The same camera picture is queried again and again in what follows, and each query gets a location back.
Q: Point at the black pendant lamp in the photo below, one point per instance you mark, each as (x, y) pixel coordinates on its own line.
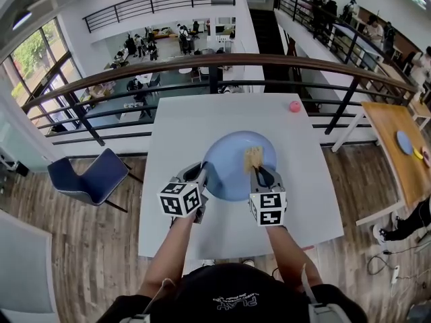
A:
(21, 20)

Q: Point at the large window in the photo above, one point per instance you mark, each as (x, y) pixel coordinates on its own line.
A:
(30, 52)

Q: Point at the person's black shirt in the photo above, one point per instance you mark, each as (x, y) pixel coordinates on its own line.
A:
(235, 284)

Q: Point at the black railing with wooden handrail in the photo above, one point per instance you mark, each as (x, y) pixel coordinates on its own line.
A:
(235, 59)

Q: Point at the pink ball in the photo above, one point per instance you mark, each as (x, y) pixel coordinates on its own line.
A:
(295, 106)

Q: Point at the wooden table with white legs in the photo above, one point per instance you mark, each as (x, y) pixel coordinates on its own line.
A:
(384, 123)

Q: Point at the person's white shoe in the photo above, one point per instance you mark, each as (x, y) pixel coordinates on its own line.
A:
(248, 262)

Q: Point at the person's left forearm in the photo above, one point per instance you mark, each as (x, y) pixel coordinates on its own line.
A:
(168, 257)

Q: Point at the black bin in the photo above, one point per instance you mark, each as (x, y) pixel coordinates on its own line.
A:
(22, 169)

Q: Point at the pink and purple plastic object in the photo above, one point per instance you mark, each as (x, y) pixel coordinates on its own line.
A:
(427, 156)

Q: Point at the person's right forearm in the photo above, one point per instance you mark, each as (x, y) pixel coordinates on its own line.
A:
(289, 257)

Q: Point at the yellow sponge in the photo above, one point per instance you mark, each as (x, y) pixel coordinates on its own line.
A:
(418, 153)

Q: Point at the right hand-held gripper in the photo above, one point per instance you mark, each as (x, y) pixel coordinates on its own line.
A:
(269, 209)

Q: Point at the small wooden table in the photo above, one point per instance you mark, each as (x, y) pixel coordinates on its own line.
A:
(421, 109)

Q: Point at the beige scrubbing sponge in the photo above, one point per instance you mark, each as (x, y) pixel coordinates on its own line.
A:
(253, 158)

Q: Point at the white power strip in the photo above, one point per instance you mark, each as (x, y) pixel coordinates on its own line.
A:
(395, 274)

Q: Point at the blue chair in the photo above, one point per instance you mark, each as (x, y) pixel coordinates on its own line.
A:
(87, 183)

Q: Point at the white square table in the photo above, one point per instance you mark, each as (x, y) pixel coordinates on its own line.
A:
(188, 123)

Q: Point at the group of people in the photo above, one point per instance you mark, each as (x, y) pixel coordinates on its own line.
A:
(183, 40)

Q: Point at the big blue plate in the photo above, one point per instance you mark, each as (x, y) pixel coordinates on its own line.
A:
(229, 153)
(404, 142)

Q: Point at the dark staircase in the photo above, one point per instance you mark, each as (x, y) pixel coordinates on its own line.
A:
(266, 32)

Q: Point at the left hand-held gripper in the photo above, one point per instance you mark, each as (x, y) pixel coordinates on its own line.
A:
(178, 200)

